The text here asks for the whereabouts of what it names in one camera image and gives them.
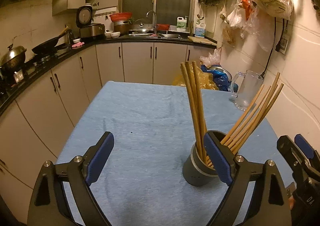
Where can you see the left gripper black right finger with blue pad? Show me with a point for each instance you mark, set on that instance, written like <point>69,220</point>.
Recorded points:
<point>269,203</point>

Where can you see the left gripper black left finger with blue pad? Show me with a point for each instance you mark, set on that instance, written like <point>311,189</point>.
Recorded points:
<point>49,205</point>

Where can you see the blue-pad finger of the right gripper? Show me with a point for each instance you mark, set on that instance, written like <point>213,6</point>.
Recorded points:
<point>307,149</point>

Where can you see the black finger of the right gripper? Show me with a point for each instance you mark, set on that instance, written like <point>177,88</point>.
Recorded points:
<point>305,188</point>

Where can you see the person's right hand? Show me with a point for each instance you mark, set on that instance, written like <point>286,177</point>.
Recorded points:
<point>291,202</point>

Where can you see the dark grey utensil holder cup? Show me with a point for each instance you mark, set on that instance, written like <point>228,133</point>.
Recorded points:
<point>195,171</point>

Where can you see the clear glass mug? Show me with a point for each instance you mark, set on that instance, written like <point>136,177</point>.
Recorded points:
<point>251,83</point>

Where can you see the blue towel table cover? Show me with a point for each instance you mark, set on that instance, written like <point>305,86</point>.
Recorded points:
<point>142,181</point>

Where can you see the blue plastic bag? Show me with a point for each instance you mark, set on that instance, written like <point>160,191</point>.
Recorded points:
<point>221,77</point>

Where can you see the steel pot with lid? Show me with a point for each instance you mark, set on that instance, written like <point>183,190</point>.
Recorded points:
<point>13,60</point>

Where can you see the wooden cutting board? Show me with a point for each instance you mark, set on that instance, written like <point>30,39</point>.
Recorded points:
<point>201,40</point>

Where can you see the black wok pan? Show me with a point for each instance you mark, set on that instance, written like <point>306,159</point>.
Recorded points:
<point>48,46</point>

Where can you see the pink cloth on counter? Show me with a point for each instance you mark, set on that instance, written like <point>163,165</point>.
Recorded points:
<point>79,44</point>

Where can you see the blue label bottle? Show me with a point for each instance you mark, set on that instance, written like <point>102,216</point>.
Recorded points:
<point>200,30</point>

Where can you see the black rice cooker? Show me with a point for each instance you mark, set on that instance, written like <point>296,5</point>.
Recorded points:
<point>88,30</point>

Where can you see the white detergent jug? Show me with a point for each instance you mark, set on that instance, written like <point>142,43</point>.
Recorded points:
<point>182,23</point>

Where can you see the red basin on pot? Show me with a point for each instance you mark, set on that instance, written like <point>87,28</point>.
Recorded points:
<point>123,16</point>

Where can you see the red bowl in sink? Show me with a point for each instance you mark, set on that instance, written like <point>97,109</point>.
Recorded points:
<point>163,27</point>

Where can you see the chrome sink faucet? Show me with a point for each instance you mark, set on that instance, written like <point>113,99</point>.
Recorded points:
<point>153,22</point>

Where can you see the glass pot lid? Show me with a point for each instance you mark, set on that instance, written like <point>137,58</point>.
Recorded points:
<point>141,26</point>

